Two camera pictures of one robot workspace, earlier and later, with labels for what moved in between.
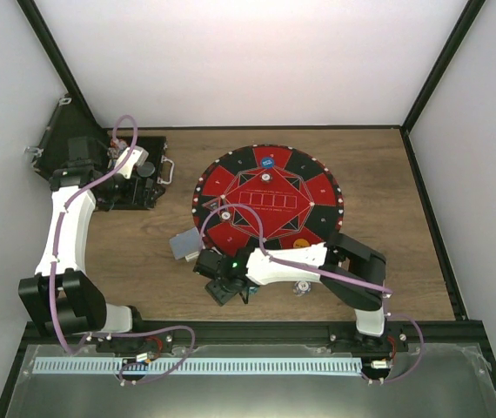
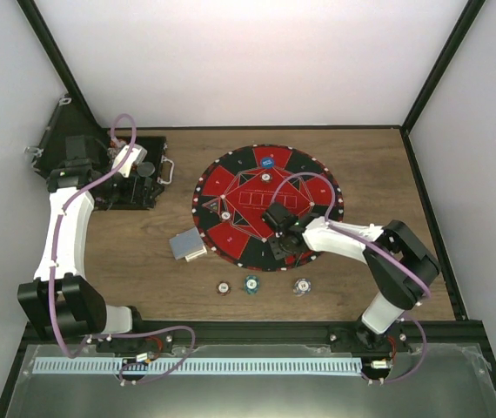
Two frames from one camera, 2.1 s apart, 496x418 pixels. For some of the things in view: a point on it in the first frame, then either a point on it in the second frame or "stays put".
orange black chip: x=225 y=215 stays put
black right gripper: x=220 y=295 → x=278 y=252
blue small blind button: x=267 y=162 stays put
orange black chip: x=266 y=177 stays put
